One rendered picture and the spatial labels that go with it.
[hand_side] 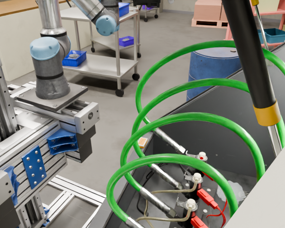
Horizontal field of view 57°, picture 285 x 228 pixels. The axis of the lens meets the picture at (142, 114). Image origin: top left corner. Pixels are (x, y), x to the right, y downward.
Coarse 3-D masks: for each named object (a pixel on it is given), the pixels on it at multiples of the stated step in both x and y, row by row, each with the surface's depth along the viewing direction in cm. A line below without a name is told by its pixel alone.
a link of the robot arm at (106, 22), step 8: (72, 0) 98; (80, 0) 97; (88, 0) 97; (96, 0) 99; (80, 8) 99; (88, 8) 98; (96, 8) 99; (104, 8) 101; (88, 16) 101; (96, 16) 100; (104, 16) 99; (112, 16) 103; (96, 24) 99; (104, 24) 99; (112, 24) 99; (104, 32) 101; (112, 32) 101
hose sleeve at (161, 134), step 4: (156, 128) 68; (156, 132) 68; (160, 132) 68; (160, 136) 68; (164, 136) 68; (168, 136) 68; (164, 140) 68; (168, 140) 68; (172, 140) 68; (168, 144) 69; (172, 144) 68; (176, 144) 68; (176, 148) 68
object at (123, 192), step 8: (144, 136) 106; (152, 136) 106; (152, 144) 110; (144, 152) 98; (152, 152) 113; (128, 160) 94; (136, 168) 91; (144, 168) 104; (136, 176) 94; (120, 184) 84; (128, 184) 87; (120, 192) 81; (128, 192) 88; (104, 200) 78; (120, 200) 81; (128, 200) 90; (104, 208) 76; (120, 208) 83; (96, 216) 74; (104, 216) 74; (112, 216) 77; (96, 224) 72; (104, 224) 72; (112, 224) 78
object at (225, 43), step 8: (216, 40) 52; (224, 40) 52; (232, 40) 51; (184, 48) 55; (192, 48) 54; (200, 48) 54; (264, 48) 50; (168, 56) 57; (176, 56) 56; (264, 56) 50; (272, 56) 50; (160, 64) 58; (280, 64) 50; (152, 72) 60; (144, 80) 62; (136, 96) 65; (136, 104) 66; (144, 120) 67
